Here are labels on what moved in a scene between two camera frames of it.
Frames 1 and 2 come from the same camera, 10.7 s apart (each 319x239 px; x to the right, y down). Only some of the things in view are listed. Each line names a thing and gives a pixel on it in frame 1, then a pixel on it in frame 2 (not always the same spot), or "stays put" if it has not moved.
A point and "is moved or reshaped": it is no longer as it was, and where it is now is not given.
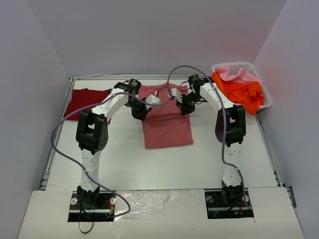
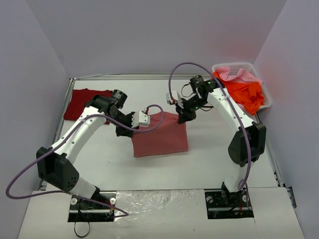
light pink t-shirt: (242, 76) stays put
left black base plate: (94, 207) stays put
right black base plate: (217, 208) stays put
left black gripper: (140, 112) to (125, 129)
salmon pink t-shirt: (165, 126) is moved or reshaped
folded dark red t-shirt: (80, 97) stays put
